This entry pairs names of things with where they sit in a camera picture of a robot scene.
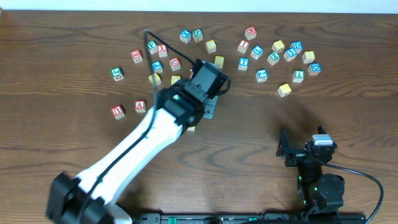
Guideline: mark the blue L letter block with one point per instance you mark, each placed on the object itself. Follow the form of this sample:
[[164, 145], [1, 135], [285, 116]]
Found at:
[[256, 52]]

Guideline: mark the blue D block upper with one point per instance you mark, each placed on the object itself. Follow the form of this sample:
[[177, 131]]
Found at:
[[296, 46]]

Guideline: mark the red G letter block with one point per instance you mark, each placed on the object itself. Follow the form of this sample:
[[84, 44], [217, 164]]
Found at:
[[136, 56]]

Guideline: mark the blue D block right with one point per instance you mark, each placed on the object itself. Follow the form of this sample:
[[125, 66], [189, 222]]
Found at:
[[314, 69]]

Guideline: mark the green F letter block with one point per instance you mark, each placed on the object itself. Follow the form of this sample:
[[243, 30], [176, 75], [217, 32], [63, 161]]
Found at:
[[152, 47]]

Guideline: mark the red H letter block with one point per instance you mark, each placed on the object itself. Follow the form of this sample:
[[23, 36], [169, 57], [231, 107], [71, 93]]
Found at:
[[250, 33]]

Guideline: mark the blue Z letter block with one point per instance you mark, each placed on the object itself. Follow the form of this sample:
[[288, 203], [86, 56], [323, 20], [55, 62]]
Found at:
[[261, 75]]

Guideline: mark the blue T letter block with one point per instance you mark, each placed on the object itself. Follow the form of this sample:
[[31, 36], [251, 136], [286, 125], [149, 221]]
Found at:
[[243, 63]]

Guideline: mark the blue P letter block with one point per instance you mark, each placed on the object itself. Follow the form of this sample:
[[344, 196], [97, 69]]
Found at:
[[157, 67]]

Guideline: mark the red U block left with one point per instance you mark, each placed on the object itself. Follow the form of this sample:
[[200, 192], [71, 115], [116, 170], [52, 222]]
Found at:
[[118, 112]]

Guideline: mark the red A letter block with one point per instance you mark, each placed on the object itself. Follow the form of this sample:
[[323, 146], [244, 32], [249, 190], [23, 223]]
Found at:
[[140, 106]]

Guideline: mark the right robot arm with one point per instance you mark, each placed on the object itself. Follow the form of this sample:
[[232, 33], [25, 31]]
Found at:
[[321, 193]]

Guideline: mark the red u block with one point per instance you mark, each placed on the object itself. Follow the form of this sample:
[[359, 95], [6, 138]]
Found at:
[[175, 64], [118, 112]]

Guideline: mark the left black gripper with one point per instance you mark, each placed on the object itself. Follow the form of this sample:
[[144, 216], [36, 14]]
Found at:
[[210, 108]]

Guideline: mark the green J letter block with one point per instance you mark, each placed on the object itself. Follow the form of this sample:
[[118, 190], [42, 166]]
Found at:
[[117, 74]]

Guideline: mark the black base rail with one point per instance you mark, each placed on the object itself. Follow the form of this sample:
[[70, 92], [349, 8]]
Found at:
[[272, 217]]

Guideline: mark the blue X letter block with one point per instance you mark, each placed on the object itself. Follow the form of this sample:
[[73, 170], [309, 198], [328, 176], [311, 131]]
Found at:
[[185, 36]]

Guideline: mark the red I block upper right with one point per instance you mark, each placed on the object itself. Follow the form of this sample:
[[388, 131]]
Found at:
[[243, 46]]

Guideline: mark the blue d block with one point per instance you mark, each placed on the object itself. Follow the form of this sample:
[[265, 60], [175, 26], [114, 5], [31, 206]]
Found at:
[[296, 46], [314, 69]]

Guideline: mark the yellow 8 letter block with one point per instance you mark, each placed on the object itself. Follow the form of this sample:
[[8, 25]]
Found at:
[[308, 57]]

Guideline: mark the yellow C letter block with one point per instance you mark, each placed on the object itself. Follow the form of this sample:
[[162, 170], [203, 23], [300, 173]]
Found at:
[[210, 46]]

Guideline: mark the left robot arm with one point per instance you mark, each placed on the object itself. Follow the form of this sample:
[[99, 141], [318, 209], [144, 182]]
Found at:
[[91, 196]]

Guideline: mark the red U block centre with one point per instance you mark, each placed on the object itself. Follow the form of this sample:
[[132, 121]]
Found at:
[[175, 64]]

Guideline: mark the red Y letter block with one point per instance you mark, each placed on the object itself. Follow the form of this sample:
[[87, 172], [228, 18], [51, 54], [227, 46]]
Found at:
[[162, 50]]

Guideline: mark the yellow O letter block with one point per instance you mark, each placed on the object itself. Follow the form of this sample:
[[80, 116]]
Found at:
[[175, 79]]

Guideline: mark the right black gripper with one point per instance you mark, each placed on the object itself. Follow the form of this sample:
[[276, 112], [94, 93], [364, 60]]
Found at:
[[298, 155]]

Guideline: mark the green L letter block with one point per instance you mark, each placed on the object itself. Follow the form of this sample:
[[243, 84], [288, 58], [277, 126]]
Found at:
[[298, 76]]

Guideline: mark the blue S letter block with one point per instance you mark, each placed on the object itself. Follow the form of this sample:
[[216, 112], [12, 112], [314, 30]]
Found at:
[[290, 54]]

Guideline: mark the green Z letter block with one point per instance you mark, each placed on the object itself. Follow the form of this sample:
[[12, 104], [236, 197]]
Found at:
[[273, 58]]

